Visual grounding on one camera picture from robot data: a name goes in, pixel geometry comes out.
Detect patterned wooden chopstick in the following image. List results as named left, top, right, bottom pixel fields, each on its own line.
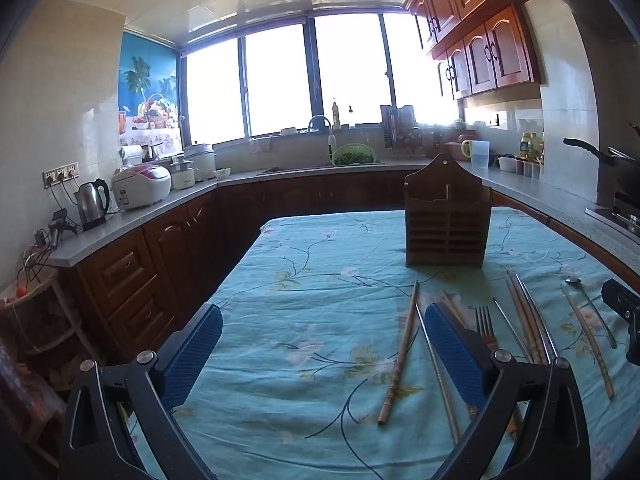
left=561, top=286, right=615, bottom=400

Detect dark patterned chopstick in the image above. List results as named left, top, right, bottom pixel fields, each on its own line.
left=506, top=272, right=547, bottom=364
left=514, top=274, right=558, bottom=363

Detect steel fork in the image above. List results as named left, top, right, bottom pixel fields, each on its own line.
left=474, top=307, right=499, bottom=351

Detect light bamboo chopstick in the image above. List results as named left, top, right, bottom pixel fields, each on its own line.
left=440, top=289, right=522, bottom=441

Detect kitchen faucet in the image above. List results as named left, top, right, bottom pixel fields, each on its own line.
left=307, top=115, right=337, bottom=165

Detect steel spoon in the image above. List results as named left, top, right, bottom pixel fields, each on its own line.
left=565, top=276, right=617, bottom=349

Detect gas stove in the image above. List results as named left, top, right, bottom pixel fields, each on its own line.
left=585, top=192, right=640, bottom=240

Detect wooden side shelf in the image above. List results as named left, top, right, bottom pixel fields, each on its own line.
left=1, top=269, right=98, bottom=470

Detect black wok pan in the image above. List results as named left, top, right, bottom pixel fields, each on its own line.
left=563, top=138, right=640, bottom=200

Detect oil bottle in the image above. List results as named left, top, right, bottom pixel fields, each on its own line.
left=518, top=132, right=544, bottom=164

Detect wooden utensil holder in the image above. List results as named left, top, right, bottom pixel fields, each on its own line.
left=404, top=153, right=491, bottom=268

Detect teal floral tablecloth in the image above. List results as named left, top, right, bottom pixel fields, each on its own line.
left=174, top=208, right=639, bottom=479

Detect electric kettle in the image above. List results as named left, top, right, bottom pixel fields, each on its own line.
left=75, top=179, right=111, bottom=231

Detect white pink rice cooker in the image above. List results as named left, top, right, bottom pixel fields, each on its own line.
left=112, top=164, right=171, bottom=210

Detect knife rack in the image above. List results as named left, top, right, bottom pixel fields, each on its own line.
left=380, top=105, right=422, bottom=151

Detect small steel cooker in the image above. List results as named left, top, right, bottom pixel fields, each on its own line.
left=169, top=155, right=195, bottom=191

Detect white cooker pot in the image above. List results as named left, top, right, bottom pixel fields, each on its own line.
left=183, top=144, right=217, bottom=182

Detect green colander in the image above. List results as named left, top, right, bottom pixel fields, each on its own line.
left=333, top=143, right=376, bottom=166

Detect upper wooden cabinets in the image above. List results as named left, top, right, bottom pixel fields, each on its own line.
left=405, top=0, right=540, bottom=100

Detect fruit poster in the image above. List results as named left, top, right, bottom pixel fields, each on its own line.
left=117, top=32, right=182, bottom=157

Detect wall power strip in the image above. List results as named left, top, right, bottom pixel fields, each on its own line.
left=42, top=162, right=80, bottom=188

